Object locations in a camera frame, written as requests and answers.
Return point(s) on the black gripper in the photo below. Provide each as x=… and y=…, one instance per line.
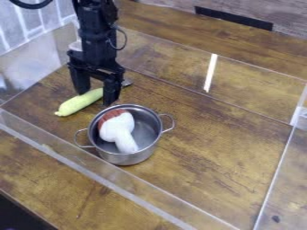
x=95, y=62

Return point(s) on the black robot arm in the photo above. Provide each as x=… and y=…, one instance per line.
x=96, y=16

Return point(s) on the clear acrylic triangle stand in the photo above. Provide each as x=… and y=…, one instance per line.
x=75, y=45

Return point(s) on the plush mushroom toy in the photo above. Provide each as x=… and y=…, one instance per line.
x=116, y=125

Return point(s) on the stainless steel pot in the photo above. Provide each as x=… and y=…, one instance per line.
x=150, y=126

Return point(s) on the black strip on wall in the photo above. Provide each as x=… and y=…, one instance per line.
x=230, y=17

